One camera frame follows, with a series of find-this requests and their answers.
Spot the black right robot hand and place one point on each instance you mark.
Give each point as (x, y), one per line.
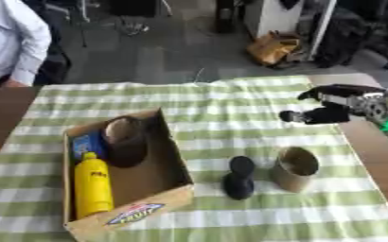
(330, 114)

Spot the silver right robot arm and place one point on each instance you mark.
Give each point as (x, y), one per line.
(386, 110)

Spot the tan cardboard box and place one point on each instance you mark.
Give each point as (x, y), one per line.
(147, 176)

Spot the black backpack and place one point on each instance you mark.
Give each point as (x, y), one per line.
(341, 38)

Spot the tan bag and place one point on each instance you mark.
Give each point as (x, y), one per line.
(272, 48)

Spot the black bottle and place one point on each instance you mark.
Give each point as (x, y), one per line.
(239, 178)

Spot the white cabinet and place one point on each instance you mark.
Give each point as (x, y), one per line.
(273, 15)

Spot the blue packet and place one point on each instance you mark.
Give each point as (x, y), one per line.
(88, 145)

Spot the yellow bottle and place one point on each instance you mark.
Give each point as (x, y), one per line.
(92, 189)

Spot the person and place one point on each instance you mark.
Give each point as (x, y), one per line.
(9, 41)

